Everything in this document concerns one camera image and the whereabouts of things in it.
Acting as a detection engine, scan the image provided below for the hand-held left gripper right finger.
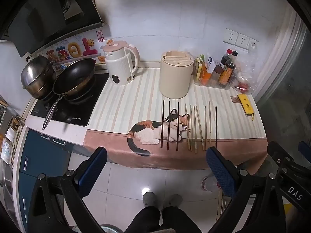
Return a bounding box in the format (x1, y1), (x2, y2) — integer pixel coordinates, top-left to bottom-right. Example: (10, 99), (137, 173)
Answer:
(206, 147), (285, 233)

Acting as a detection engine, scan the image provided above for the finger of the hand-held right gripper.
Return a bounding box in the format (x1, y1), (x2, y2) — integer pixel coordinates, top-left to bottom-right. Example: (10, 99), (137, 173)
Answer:
(298, 141), (311, 157)
(267, 141), (295, 175)

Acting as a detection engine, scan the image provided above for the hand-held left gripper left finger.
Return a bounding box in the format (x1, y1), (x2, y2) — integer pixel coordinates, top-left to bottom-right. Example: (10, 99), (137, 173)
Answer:
(28, 147), (108, 233)

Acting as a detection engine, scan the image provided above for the beige utensil holder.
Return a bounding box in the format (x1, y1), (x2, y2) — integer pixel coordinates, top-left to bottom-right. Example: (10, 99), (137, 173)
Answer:
(160, 50), (194, 99)

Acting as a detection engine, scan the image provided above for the clear plastic bottle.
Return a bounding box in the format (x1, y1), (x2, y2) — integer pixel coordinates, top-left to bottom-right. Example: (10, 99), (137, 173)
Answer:
(201, 175), (220, 192)

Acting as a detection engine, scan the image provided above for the grey slipper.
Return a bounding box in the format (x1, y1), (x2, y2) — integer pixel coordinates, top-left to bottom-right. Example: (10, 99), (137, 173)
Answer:
(168, 194), (183, 208)
(143, 192), (156, 208)

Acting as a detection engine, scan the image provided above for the blue kitchen cabinet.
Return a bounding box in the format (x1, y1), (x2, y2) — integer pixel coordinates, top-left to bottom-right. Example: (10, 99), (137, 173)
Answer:
(18, 129), (72, 224)

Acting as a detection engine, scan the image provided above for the yellow power bank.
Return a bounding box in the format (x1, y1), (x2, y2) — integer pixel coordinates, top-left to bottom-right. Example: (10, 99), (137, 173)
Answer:
(237, 94), (255, 122)

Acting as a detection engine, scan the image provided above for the striped cat print tablecloth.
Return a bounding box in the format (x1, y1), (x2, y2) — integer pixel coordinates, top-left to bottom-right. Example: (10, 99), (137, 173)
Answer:
(84, 67), (268, 170)

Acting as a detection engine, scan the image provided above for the person's left leg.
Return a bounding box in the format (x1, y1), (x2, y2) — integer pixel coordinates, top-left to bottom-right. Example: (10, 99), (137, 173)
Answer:
(124, 206), (162, 233)

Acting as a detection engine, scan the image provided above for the clear plastic bag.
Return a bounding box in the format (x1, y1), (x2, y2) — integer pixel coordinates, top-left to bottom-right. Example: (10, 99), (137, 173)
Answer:
(232, 58), (258, 95)

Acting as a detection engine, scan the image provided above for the clear condiment tray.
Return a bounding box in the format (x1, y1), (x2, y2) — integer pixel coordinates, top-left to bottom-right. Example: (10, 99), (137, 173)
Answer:
(194, 74), (235, 90)

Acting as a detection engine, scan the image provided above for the cluttered storage rack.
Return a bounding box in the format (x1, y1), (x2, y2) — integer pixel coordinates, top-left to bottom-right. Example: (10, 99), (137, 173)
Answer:
(0, 95), (22, 165)

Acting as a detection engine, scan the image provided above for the black frying pan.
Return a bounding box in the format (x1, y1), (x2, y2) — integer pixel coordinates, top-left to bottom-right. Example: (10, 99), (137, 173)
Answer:
(42, 58), (96, 130)

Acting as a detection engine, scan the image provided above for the brown lid jar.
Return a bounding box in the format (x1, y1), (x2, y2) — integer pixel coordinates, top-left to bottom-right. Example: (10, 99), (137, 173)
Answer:
(212, 65), (224, 81)

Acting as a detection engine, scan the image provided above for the white pink electric kettle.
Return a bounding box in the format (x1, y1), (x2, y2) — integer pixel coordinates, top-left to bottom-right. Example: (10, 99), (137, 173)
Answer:
(100, 40), (140, 86)

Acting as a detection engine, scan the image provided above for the green yellow seasoning packet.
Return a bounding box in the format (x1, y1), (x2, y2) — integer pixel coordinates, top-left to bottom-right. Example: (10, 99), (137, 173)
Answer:
(195, 54), (206, 79)

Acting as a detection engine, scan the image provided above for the steel steamer pot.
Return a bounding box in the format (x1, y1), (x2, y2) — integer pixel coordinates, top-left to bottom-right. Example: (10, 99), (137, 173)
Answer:
(21, 55), (57, 99)

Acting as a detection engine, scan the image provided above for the dark bottle red cap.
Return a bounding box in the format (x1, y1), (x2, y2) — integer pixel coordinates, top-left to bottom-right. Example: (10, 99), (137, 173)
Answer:
(221, 49), (232, 65)

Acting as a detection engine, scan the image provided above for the black range hood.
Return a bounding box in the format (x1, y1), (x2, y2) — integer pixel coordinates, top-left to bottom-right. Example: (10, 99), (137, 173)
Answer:
(0, 0), (107, 58)

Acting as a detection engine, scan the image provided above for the metal door frame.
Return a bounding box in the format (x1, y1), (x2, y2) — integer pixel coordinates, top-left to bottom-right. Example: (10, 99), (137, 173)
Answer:
(258, 5), (311, 151)

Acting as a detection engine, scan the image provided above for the colourful wall sticker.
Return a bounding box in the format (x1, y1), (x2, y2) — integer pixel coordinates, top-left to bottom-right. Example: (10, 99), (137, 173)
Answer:
(45, 37), (114, 65)

